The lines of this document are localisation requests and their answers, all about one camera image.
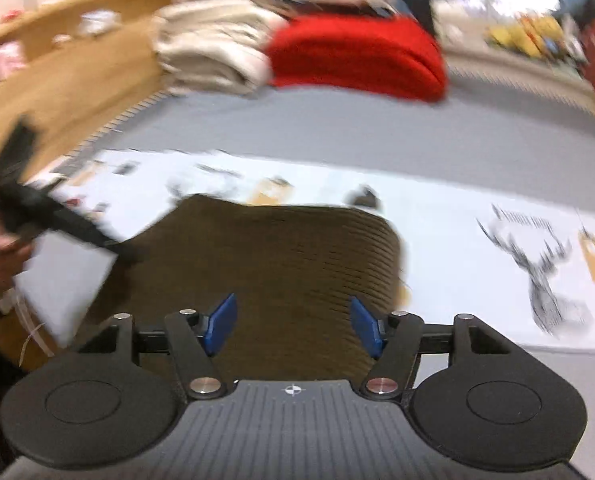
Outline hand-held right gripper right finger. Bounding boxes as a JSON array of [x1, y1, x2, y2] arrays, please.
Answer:
[[350, 296, 519, 401]]

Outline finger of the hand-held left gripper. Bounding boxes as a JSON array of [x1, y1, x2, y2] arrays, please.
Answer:
[[52, 205, 148, 267]]

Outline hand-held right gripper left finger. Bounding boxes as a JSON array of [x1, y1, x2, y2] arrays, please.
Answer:
[[80, 292, 239, 401]]

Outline brown corduroy pants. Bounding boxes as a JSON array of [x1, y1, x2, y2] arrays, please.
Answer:
[[84, 194, 407, 383]]

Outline white printed cloth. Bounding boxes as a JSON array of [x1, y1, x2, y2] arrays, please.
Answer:
[[24, 149, 595, 356]]

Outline pink box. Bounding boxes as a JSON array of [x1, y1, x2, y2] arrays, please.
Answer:
[[0, 41, 27, 82]]

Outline grey bed sheet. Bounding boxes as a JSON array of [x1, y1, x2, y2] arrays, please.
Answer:
[[12, 50, 595, 480]]

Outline cream folded blanket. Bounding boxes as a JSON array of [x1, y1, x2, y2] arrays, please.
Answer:
[[152, 0, 285, 97]]

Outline red folded blanket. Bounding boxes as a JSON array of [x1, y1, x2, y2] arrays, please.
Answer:
[[266, 14, 449, 105]]

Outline yellow toys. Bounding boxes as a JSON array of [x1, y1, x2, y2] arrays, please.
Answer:
[[485, 14, 565, 58]]

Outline wooden bed frame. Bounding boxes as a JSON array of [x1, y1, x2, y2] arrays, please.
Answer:
[[0, 0, 188, 376]]

